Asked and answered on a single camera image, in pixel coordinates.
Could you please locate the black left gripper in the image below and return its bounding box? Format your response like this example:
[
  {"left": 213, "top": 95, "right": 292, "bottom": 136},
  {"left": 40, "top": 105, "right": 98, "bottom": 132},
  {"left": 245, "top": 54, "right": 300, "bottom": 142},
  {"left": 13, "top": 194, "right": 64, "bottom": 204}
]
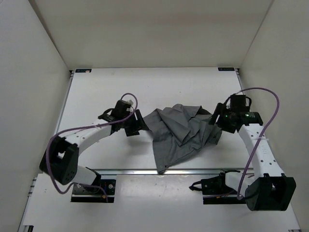
[{"left": 122, "top": 108, "right": 149, "bottom": 136}]

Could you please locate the grey pleated skirt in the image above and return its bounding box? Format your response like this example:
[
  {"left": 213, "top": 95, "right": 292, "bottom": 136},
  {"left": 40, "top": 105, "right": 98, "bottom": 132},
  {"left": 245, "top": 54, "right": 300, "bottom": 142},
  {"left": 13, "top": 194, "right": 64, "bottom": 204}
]
[{"left": 143, "top": 104, "right": 222, "bottom": 174}]

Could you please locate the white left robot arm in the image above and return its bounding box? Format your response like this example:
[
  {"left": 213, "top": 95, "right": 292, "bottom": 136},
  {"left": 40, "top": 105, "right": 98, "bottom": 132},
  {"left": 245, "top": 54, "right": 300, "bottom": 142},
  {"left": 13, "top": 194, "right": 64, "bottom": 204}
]
[{"left": 39, "top": 108, "right": 148, "bottom": 195}]

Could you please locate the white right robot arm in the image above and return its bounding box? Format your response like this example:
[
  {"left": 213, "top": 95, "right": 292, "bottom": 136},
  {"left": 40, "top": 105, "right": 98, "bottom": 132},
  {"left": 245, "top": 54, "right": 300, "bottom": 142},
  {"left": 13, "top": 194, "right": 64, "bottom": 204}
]
[{"left": 210, "top": 103, "right": 296, "bottom": 211}]

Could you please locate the dark label sticker right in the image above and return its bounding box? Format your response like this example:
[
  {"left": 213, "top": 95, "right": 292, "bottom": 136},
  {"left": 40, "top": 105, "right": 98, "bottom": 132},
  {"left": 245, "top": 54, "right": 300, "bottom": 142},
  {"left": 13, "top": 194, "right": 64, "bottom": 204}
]
[{"left": 218, "top": 67, "right": 235, "bottom": 72}]

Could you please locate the dark label sticker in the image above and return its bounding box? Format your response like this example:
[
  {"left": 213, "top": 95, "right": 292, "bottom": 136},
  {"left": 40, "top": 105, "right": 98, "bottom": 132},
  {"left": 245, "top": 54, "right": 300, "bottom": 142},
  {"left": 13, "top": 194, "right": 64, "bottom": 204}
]
[
  {"left": 218, "top": 67, "right": 235, "bottom": 72},
  {"left": 75, "top": 69, "right": 92, "bottom": 73}
]

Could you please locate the dark label sticker left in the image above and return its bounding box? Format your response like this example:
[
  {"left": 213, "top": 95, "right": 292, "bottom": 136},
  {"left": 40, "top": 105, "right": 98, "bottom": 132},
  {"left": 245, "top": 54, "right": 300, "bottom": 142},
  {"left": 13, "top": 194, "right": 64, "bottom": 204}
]
[{"left": 75, "top": 69, "right": 92, "bottom": 73}]

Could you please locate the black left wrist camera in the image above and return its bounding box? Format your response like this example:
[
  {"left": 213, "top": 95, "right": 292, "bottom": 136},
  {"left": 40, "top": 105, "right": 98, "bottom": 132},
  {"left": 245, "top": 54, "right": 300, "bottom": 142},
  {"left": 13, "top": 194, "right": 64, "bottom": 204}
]
[{"left": 112, "top": 100, "right": 132, "bottom": 115}]

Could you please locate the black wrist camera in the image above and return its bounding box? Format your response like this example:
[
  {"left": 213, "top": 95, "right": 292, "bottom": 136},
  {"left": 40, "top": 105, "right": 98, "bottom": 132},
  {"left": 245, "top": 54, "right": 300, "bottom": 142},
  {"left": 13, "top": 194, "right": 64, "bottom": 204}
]
[
  {"left": 112, "top": 100, "right": 132, "bottom": 115},
  {"left": 230, "top": 94, "right": 252, "bottom": 112}
]

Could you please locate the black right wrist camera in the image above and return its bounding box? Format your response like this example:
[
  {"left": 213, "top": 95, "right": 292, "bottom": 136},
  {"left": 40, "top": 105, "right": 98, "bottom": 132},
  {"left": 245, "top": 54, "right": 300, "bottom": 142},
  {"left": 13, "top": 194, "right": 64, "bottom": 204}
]
[{"left": 230, "top": 94, "right": 252, "bottom": 112}]

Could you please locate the aluminium table edge rail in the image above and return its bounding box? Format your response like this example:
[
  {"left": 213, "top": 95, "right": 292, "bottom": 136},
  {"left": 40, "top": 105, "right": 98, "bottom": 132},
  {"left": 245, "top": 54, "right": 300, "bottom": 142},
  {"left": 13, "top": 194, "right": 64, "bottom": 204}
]
[{"left": 96, "top": 169, "right": 240, "bottom": 175}]

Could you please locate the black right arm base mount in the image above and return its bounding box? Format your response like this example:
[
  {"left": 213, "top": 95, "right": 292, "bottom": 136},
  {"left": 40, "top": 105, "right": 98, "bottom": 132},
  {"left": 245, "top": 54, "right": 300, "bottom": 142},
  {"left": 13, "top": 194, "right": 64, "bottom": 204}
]
[{"left": 189, "top": 172, "right": 246, "bottom": 205}]

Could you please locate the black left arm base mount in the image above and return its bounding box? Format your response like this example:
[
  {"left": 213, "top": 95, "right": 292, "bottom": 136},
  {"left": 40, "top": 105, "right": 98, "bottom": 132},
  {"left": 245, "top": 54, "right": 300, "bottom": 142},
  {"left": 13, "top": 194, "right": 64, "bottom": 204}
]
[{"left": 70, "top": 175, "right": 116, "bottom": 203}]

